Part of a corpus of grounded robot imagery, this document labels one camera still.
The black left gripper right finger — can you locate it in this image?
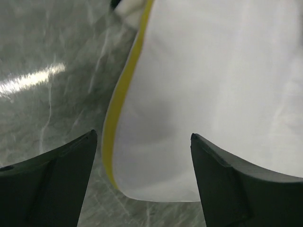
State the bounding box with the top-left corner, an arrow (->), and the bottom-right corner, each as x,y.
191,134 -> 303,227

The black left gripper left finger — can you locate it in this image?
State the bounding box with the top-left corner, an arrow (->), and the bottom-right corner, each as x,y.
0,130 -> 98,227

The white pillow with yellow edge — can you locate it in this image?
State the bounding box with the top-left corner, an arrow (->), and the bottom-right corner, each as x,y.
102,0 -> 303,202

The black white checkered pillowcase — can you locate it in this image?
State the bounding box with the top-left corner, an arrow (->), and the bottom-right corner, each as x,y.
110,0 -> 147,30

